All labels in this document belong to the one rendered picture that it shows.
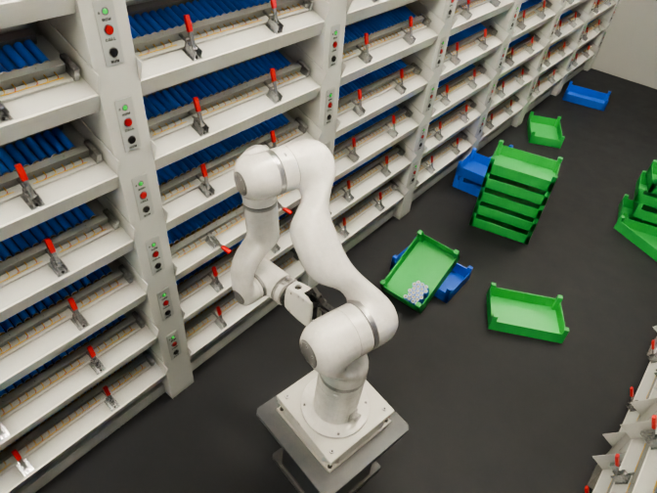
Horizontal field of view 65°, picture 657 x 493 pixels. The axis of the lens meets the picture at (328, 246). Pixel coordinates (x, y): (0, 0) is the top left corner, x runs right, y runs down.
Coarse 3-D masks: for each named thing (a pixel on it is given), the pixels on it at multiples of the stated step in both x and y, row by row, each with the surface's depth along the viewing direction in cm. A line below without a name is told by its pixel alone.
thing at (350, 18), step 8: (352, 0) 147; (360, 0) 157; (368, 0) 159; (376, 0) 160; (384, 0) 162; (392, 0) 165; (400, 0) 169; (408, 0) 174; (416, 0) 179; (352, 8) 153; (360, 8) 155; (368, 8) 157; (376, 8) 162; (384, 8) 165; (392, 8) 170; (352, 16) 154; (360, 16) 157; (368, 16) 161
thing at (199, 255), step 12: (288, 204) 176; (240, 228) 164; (228, 240) 160; (240, 240) 166; (192, 252) 153; (204, 252) 155; (216, 252) 158; (180, 264) 150; (192, 264) 151; (180, 276) 151
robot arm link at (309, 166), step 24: (288, 144) 112; (312, 144) 112; (288, 168) 108; (312, 168) 111; (312, 192) 112; (312, 216) 110; (312, 240) 109; (336, 240) 112; (312, 264) 110; (336, 264) 110; (336, 288) 114; (360, 288) 112; (384, 312) 112; (384, 336) 113
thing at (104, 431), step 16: (352, 240) 240; (272, 304) 209; (256, 320) 205; (224, 336) 193; (208, 352) 189; (192, 368) 186; (160, 384) 176; (144, 400) 172; (128, 416) 170; (96, 432) 162; (80, 448) 158; (64, 464) 156; (32, 480) 150; (48, 480) 154
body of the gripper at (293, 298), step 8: (288, 288) 141; (296, 288) 142; (304, 288) 140; (288, 296) 141; (296, 296) 139; (304, 296) 138; (312, 296) 139; (288, 304) 143; (296, 304) 140; (304, 304) 138; (312, 304) 136; (296, 312) 142; (304, 312) 139; (312, 312) 138; (320, 312) 143; (304, 320) 141; (312, 320) 145
